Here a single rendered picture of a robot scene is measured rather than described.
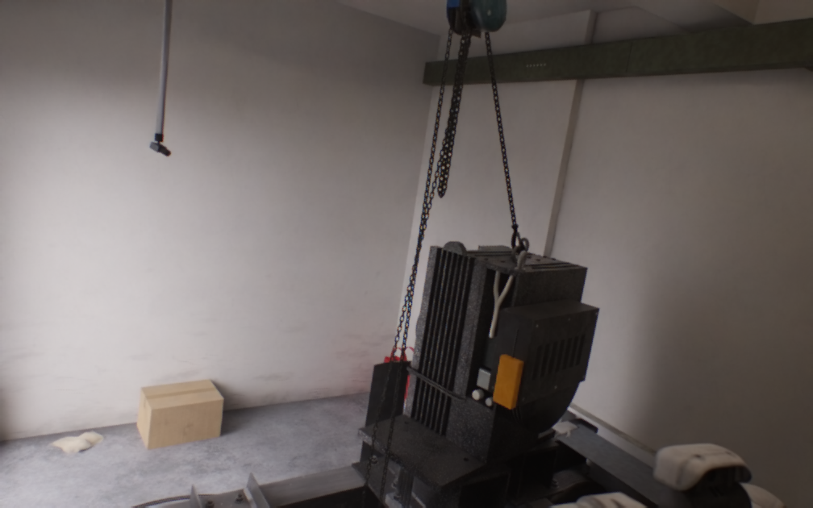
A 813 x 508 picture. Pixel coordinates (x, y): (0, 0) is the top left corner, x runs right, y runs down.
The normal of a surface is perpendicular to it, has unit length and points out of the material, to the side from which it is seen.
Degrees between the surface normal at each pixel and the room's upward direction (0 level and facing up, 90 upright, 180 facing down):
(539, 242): 90
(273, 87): 90
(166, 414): 90
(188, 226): 90
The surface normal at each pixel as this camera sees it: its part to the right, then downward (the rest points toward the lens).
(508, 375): -0.68, 0.00
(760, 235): -0.82, -0.04
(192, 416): 0.59, 0.21
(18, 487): 0.15, -0.98
